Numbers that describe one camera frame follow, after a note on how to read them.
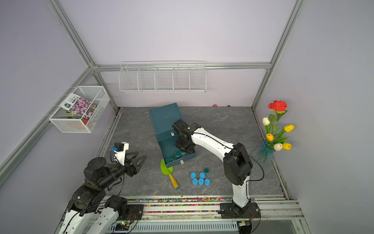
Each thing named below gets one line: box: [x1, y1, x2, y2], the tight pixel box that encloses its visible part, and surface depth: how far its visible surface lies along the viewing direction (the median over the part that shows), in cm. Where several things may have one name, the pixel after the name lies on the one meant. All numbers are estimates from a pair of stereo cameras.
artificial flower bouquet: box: [262, 99, 295, 152], surface depth 74 cm
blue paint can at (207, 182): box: [204, 178, 211, 187], surface depth 82 cm
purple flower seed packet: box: [59, 92, 98, 121], surface depth 75 cm
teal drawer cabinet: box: [149, 102, 182, 154], surface depth 89 cm
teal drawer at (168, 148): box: [157, 135, 197, 168], surface depth 84 cm
